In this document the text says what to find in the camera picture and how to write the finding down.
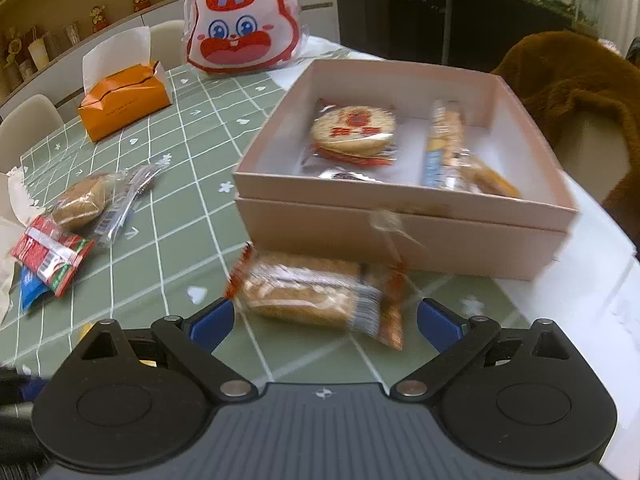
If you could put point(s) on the black tank cabinet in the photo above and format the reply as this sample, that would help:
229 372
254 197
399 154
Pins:
475 30

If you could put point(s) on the red snack packet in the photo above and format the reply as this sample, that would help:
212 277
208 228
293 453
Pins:
50 255

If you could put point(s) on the pink gift box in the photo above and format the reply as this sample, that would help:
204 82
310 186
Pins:
400 240

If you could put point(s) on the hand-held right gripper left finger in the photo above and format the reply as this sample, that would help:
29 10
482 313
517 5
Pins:
215 322

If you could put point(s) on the blue seaweed snack packet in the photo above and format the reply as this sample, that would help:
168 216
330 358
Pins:
32 290

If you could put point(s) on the crumpled white paper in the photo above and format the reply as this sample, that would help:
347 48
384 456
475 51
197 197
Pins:
12 240

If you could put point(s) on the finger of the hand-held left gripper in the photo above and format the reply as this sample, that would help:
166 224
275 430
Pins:
31 389

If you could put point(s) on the yellow fried snack packet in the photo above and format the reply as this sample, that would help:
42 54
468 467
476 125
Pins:
492 180

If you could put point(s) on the white paper sheet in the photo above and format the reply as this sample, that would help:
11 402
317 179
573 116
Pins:
600 310

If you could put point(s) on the white dining chair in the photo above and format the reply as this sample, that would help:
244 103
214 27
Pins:
30 125
167 42

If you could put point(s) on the chocolate cake packet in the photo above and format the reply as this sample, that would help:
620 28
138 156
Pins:
345 176

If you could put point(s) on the rabbit-shaped red white bag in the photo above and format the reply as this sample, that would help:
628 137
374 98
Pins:
240 35

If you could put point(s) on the white paper cup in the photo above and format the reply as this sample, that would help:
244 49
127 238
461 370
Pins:
39 55

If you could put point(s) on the long bread packet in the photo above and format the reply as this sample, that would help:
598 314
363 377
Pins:
300 290

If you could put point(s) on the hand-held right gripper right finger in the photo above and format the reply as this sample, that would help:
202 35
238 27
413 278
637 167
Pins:
440 322

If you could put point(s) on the round cracker packet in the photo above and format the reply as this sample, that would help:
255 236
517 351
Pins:
352 130

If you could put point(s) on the beige chair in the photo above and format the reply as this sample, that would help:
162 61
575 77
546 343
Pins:
585 160

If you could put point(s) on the biscuit stick packet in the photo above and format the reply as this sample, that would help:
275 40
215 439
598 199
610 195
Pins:
442 160

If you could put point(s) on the orange tissue box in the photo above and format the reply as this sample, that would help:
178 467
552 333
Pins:
122 110

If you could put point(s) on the clear bun packet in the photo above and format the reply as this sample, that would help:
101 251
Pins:
77 202

